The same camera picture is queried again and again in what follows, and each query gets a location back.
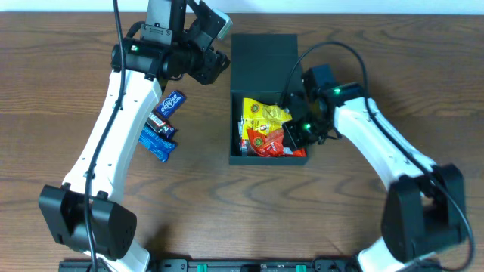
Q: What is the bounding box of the red snack packet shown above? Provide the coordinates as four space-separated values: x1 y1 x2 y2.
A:
247 128 307 157

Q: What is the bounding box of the yellow snack packet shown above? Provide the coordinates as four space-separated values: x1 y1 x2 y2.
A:
240 97 292 140

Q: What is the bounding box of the black box with lid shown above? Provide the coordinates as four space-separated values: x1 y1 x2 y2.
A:
229 33 309 165

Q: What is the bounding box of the dark snack packet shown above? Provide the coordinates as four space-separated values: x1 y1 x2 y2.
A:
237 120 250 156

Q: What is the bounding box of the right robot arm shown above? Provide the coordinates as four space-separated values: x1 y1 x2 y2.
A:
283 65 473 271

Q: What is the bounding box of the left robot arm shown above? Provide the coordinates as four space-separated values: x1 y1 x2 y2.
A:
39 1 233 271

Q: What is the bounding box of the blue cookie pack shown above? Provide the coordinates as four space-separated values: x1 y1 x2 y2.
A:
138 125 177 162

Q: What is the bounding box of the blue eclipse gum box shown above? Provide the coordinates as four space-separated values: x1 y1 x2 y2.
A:
156 90 186 119

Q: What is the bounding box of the dark blue chocolate bar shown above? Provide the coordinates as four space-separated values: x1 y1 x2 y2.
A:
147 113 176 140

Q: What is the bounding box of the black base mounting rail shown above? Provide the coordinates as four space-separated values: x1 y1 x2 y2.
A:
58 258 364 272

